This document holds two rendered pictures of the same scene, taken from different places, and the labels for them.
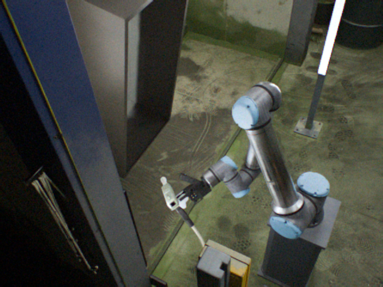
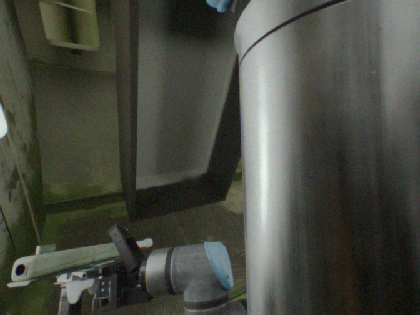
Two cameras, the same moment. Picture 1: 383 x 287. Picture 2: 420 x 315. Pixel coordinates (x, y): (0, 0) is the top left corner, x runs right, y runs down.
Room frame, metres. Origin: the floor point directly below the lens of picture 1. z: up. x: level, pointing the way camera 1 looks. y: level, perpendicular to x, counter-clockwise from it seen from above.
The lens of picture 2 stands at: (0.94, -0.29, 1.27)
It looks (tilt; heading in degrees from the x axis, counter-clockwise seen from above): 24 degrees down; 29
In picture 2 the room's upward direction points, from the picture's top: 7 degrees clockwise
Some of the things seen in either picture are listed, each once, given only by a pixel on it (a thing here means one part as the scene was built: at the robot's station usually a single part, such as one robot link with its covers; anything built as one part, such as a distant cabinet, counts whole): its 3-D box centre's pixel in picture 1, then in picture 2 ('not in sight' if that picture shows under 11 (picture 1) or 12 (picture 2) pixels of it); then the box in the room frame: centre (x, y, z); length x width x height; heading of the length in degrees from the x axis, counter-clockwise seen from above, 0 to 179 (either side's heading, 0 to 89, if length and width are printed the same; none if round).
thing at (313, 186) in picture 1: (310, 193); not in sight; (1.07, -0.56, 0.83); 0.17 x 0.15 x 0.18; 138
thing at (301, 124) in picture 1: (308, 127); not in sight; (2.29, -1.00, 0.01); 0.20 x 0.20 x 0.01; 59
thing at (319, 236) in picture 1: (295, 241); not in sight; (1.08, -0.57, 0.32); 0.31 x 0.31 x 0.64; 59
